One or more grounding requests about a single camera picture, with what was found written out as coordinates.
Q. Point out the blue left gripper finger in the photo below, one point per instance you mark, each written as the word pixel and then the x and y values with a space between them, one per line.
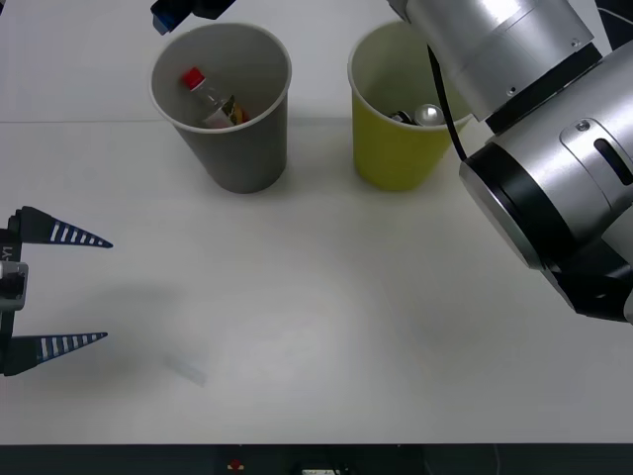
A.
pixel 34 351
pixel 44 228

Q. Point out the yellow-green plastic bin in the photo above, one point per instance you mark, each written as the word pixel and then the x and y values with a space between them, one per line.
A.
pixel 390 153

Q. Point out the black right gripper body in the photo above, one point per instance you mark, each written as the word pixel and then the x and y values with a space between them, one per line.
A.
pixel 212 7

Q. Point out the silver and black right arm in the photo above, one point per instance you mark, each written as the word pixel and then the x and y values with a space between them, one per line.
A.
pixel 544 173

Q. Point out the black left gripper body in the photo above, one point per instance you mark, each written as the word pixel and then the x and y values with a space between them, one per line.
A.
pixel 10 245

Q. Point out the clear bottle with red cap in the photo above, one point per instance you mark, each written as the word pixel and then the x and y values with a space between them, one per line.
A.
pixel 212 101

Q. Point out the grey plastic bin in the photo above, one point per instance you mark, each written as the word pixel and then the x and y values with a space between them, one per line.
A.
pixel 247 153

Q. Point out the silver drink can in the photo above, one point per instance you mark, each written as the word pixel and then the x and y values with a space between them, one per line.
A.
pixel 429 115

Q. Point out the red round button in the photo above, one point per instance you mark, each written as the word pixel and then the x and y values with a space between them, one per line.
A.
pixel 235 465

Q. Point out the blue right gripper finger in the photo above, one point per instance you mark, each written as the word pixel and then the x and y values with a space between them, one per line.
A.
pixel 170 15

